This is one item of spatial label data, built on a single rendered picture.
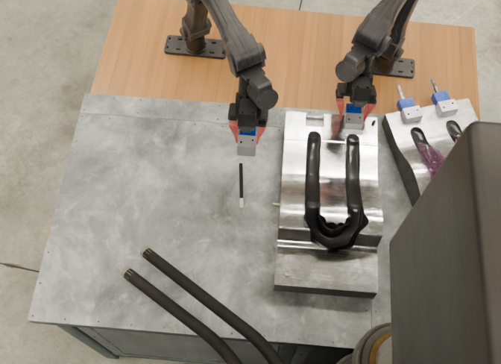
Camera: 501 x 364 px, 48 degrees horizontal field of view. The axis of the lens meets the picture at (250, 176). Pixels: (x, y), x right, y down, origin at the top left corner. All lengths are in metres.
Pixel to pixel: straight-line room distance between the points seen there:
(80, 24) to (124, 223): 1.69
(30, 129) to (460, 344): 2.61
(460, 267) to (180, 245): 1.28
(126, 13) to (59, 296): 0.96
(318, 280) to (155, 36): 0.96
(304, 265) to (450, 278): 1.15
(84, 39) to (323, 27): 1.47
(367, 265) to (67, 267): 0.79
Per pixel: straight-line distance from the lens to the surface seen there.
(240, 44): 1.37
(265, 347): 1.36
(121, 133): 1.74
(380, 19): 1.50
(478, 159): 0.32
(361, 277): 1.49
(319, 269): 1.48
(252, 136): 1.51
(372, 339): 0.75
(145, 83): 1.83
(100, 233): 1.62
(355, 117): 1.61
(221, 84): 1.80
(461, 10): 3.25
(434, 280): 0.37
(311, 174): 1.56
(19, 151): 2.78
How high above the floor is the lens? 2.27
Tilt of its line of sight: 64 degrees down
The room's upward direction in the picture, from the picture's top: straight up
